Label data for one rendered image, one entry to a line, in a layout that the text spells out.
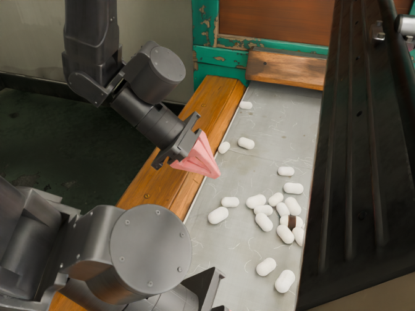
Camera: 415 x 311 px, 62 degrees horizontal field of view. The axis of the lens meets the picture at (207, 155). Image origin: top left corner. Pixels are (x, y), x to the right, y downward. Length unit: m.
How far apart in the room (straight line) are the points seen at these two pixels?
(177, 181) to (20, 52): 2.10
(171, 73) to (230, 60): 0.49
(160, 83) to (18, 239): 0.28
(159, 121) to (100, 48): 0.13
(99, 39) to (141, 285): 0.34
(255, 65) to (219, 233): 0.46
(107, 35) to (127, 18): 1.54
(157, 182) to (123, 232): 0.42
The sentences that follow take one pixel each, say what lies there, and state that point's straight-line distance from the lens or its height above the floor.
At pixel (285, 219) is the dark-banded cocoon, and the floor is 0.76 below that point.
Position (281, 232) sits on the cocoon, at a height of 0.76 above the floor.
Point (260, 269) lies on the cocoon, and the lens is 0.53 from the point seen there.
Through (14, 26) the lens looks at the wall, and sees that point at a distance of 2.55.
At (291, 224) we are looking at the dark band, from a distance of 0.59.
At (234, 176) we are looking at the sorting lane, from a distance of 0.68.
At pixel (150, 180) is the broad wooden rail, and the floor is 0.76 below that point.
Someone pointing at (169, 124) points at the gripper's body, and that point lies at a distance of 0.53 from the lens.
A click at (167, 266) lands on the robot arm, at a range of 0.23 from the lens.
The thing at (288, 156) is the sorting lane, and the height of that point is 0.74.
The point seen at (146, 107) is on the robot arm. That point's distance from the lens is 0.52.
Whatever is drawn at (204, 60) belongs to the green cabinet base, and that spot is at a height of 0.80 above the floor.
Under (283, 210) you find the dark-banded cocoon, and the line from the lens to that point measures 0.61.
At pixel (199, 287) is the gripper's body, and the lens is 0.34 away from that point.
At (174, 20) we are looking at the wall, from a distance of 1.90.
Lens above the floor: 1.21
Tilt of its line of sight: 40 degrees down
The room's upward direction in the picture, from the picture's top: straight up
